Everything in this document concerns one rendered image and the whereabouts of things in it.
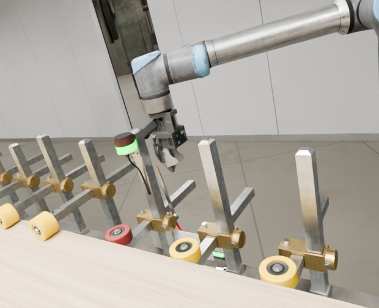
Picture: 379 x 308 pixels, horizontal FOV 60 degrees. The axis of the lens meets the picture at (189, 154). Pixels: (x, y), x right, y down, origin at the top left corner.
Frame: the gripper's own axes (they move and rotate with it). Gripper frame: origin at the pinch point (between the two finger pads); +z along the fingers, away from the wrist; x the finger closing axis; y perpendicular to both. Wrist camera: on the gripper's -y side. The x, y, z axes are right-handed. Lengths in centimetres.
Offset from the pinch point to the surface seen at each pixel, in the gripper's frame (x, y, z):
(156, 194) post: -8.0, -1.4, 5.2
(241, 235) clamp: -7.6, 26.3, 16.4
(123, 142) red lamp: -14.9, -1.3, -15.7
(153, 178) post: -7.5, -1.4, -0.3
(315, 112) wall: 260, -21, 69
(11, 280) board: -49, -24, 11
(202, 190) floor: 142, -97, 101
